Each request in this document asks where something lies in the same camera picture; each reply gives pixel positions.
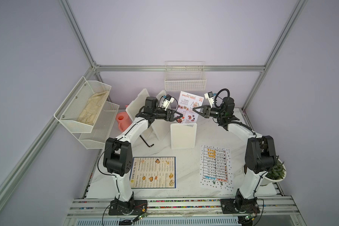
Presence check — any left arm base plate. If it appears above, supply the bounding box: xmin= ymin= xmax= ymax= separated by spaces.
xmin=108 ymin=198 xmax=148 ymax=216

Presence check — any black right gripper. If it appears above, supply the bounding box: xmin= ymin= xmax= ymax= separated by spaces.
xmin=193 ymin=105 xmax=225 ymax=120

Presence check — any dotted table price menu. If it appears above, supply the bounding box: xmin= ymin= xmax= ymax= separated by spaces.
xmin=199 ymin=145 xmax=234 ymax=193

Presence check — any large white board front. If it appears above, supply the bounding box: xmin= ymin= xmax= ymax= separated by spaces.
xmin=151 ymin=90 xmax=170 ymax=141

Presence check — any beige cloth in shelf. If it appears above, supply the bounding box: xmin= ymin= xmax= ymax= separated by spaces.
xmin=77 ymin=91 xmax=109 ymax=126

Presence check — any black allen key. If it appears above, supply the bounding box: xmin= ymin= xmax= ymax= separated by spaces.
xmin=139 ymin=134 xmax=155 ymax=148

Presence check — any narrow white rack box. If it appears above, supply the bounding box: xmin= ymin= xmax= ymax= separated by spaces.
xmin=170 ymin=123 xmax=197 ymax=150

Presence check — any pink plastic cup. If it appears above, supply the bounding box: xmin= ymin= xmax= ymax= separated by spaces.
xmin=115 ymin=112 xmax=132 ymax=132

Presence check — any aluminium front rail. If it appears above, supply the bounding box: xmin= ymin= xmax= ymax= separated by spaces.
xmin=66 ymin=195 xmax=300 ymax=218

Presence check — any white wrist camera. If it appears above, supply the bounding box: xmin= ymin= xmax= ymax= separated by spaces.
xmin=204 ymin=91 xmax=216 ymax=108
xmin=162 ymin=95 xmax=175 ymax=110

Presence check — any lower white mesh shelf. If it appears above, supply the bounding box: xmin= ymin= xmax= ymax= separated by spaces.
xmin=73 ymin=101 xmax=119 ymax=149

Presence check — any large white board rear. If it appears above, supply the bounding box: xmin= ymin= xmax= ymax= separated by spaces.
xmin=126 ymin=89 xmax=149 ymax=121

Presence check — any small special menu flyer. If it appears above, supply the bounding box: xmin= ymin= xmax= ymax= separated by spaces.
xmin=176 ymin=91 xmax=204 ymax=124

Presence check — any potted green plant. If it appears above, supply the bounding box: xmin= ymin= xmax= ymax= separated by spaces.
xmin=260 ymin=156 xmax=287 ymax=186

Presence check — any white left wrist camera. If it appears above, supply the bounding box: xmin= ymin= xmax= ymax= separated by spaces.
xmin=162 ymin=95 xmax=175 ymax=110

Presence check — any white wire wall basket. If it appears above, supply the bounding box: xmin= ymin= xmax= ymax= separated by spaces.
xmin=164 ymin=61 xmax=207 ymax=91

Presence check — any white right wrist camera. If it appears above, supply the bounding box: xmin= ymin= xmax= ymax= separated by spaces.
xmin=204 ymin=91 xmax=216 ymax=108

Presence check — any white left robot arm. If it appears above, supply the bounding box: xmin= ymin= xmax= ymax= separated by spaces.
xmin=97 ymin=95 xmax=183 ymax=205

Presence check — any white mesh shelf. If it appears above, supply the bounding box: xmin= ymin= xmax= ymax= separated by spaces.
xmin=54 ymin=77 xmax=112 ymax=133
xmin=73 ymin=101 xmax=119 ymax=149

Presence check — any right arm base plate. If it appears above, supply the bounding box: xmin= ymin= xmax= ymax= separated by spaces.
xmin=220 ymin=198 xmax=260 ymax=215

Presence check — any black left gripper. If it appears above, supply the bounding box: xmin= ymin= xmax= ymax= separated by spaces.
xmin=153 ymin=109 xmax=183 ymax=122

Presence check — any large dim sum menu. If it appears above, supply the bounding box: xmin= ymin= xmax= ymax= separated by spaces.
xmin=130 ymin=157 xmax=177 ymax=189

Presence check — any large white board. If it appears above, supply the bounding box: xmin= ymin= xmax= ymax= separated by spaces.
xmin=126 ymin=89 xmax=149 ymax=121
xmin=151 ymin=90 xmax=170 ymax=141

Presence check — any upper white mesh shelf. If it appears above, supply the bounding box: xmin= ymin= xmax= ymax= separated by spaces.
xmin=54 ymin=77 xmax=112 ymax=133

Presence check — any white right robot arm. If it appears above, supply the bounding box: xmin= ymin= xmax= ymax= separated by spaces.
xmin=193 ymin=89 xmax=278 ymax=204

